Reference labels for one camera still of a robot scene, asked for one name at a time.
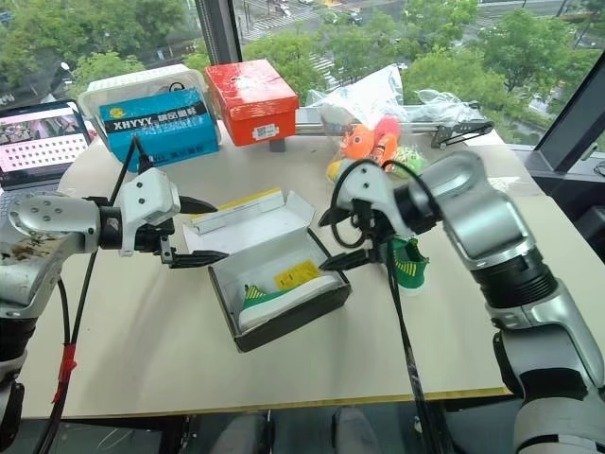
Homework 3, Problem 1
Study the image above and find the clear plastic bin white lid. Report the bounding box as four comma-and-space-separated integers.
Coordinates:
78, 63, 224, 158

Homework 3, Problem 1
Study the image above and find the dark slanted window frame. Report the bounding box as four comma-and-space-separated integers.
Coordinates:
527, 50, 605, 177

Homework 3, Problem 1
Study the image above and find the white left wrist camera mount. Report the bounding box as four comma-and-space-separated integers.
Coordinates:
117, 168, 182, 259

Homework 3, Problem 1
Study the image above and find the dark window post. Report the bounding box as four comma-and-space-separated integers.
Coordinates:
194, 0, 245, 78

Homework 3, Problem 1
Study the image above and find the green plush toy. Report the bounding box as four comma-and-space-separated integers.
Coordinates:
389, 145, 429, 182

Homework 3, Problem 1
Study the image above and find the red tape on cable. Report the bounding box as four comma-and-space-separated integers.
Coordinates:
51, 343, 79, 404

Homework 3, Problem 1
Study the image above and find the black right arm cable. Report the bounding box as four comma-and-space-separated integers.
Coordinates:
329, 159, 449, 454

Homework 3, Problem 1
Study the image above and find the red shoebox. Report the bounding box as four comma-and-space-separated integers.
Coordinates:
204, 59, 300, 148

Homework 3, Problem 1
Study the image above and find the open laptop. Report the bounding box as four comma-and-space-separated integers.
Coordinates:
0, 98, 98, 193

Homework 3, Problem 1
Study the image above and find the blue printed cardboard box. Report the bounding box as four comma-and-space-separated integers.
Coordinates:
98, 88, 221, 169

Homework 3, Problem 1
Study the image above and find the green and white shoe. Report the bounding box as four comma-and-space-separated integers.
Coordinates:
237, 258, 342, 332
385, 236, 432, 297

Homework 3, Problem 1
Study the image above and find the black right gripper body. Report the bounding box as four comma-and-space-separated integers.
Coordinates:
351, 200, 396, 265

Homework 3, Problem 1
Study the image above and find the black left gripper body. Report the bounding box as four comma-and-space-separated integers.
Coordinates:
133, 220, 176, 265

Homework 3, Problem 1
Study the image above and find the black metal bracket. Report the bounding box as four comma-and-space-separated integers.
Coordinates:
429, 119, 495, 150

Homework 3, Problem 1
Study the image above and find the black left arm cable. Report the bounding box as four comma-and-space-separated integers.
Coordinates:
35, 135, 153, 454

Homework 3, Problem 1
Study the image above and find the clear plastic bag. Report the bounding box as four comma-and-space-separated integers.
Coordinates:
306, 63, 479, 183

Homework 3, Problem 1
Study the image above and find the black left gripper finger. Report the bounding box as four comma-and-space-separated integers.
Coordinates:
178, 194, 220, 216
167, 251, 231, 271

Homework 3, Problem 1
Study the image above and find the black shoebox with white lid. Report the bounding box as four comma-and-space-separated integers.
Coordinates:
181, 187, 354, 354

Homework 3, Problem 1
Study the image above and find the pink plush toy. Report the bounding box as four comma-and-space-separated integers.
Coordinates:
375, 115, 403, 139

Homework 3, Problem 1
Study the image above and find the yellow plush toy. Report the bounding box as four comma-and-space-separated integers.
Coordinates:
326, 159, 349, 183

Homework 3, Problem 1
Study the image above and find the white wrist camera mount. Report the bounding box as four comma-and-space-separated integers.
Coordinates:
117, 168, 182, 259
333, 159, 403, 237

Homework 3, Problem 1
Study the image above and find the aluminium rail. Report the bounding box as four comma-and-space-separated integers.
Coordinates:
295, 107, 495, 139

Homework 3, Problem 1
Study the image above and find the orange fish plush toy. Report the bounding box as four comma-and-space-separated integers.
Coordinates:
341, 123, 379, 160

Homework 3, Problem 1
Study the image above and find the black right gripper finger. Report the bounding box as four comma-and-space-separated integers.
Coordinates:
318, 206, 354, 227
320, 249, 375, 272

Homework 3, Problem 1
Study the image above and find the yellow paper tag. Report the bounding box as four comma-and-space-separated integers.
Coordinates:
274, 259, 323, 291

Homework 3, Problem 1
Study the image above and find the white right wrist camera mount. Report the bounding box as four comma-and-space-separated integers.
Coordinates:
333, 159, 403, 237

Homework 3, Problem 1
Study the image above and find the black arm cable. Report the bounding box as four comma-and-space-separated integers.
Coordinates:
35, 135, 153, 454
329, 159, 449, 454

